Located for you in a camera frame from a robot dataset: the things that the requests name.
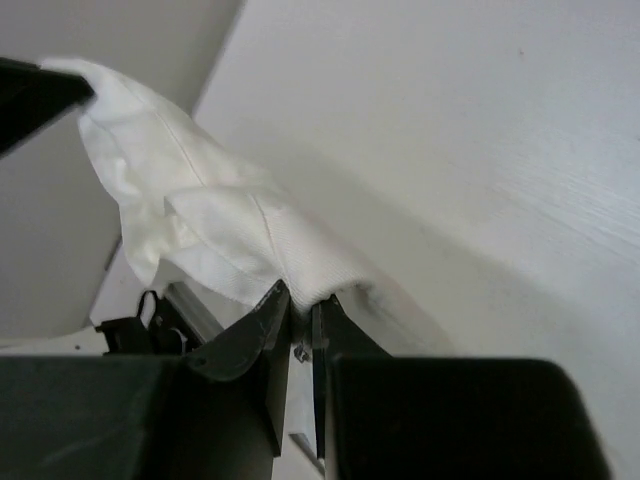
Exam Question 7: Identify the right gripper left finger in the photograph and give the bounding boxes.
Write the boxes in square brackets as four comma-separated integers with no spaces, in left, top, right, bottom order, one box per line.
[186,280,291,457]

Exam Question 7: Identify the aluminium table front rail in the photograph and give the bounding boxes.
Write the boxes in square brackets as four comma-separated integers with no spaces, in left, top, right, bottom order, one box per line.
[164,282,224,344]

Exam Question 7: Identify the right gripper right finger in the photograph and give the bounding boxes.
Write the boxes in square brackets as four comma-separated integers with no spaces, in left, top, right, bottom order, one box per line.
[310,294,390,459]

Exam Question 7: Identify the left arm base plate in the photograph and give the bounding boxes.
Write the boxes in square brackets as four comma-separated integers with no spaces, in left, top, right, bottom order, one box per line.
[95,290,205,356]

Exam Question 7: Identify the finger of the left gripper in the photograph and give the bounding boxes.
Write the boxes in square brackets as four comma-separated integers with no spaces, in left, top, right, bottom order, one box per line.
[1,57,95,156]

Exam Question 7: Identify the white pleated skirt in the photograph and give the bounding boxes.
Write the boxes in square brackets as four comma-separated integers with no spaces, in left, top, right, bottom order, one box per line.
[42,58,381,312]

